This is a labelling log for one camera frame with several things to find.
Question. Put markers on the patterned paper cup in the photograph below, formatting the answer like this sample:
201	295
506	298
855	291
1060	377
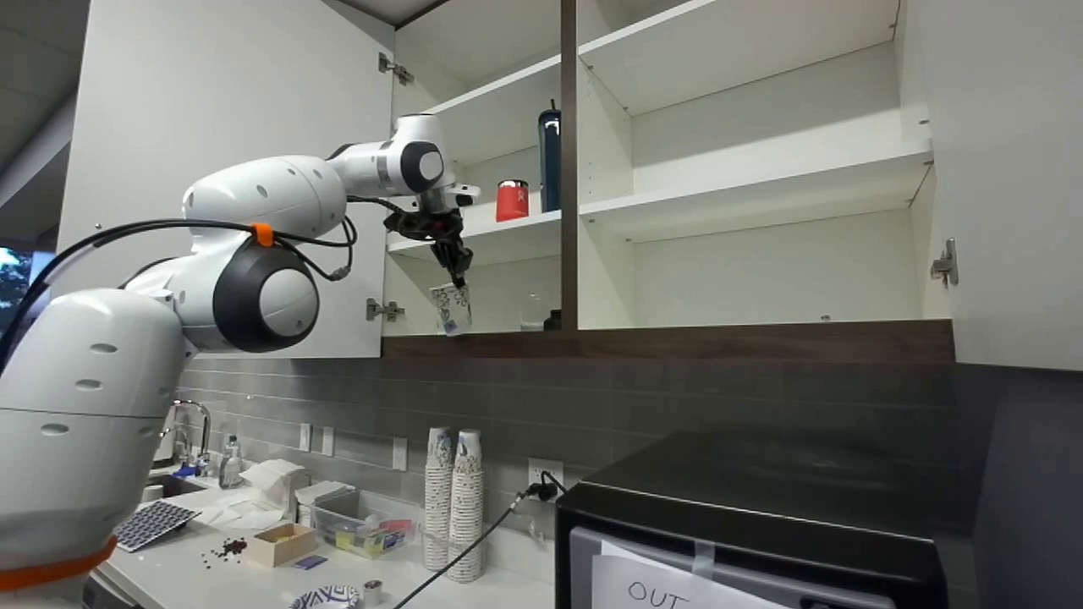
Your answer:
450	308

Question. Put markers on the clear plastic container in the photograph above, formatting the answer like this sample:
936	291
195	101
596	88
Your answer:
360	535

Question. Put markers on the small black object in cupboard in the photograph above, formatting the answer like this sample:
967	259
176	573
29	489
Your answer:
552	322

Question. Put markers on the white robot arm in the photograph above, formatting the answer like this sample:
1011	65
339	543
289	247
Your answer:
92	375

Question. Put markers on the white cupboard door far side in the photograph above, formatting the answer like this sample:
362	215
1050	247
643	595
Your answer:
1003	88

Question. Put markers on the right stack of paper cups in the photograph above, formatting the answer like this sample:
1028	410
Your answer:
469	504

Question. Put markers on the small cardboard box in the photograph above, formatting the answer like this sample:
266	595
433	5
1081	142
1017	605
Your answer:
277	546

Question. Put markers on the white crumpled paper towel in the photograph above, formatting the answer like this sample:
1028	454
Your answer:
274	477

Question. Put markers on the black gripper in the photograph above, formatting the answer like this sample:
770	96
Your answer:
444	234

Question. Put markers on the clear small bottle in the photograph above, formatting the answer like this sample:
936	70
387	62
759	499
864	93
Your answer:
232	464

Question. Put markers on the red cup on shelf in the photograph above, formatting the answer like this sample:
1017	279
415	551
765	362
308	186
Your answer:
511	200

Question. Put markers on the white wall cupboard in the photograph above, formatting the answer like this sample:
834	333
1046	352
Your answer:
722	164

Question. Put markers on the black microwave oven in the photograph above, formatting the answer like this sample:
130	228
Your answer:
793	522

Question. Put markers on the white cupboard door by robot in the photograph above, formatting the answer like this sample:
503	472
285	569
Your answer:
180	88

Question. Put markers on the dark blue tumbler bottle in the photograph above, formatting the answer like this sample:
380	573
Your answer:
549	157

